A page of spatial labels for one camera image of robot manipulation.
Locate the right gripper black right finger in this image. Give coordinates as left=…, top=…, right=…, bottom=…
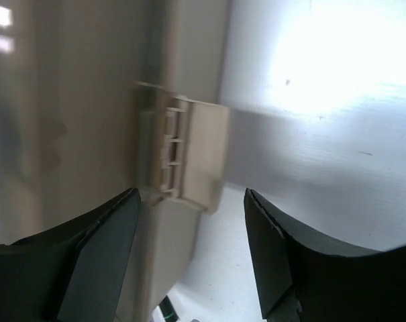
left=244, top=189, right=406, bottom=321

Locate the beige plastic toolbox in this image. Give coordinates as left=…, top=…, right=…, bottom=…
left=32, top=1, right=231, bottom=321

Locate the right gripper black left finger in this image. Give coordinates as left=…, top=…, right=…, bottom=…
left=0, top=188, right=141, bottom=321

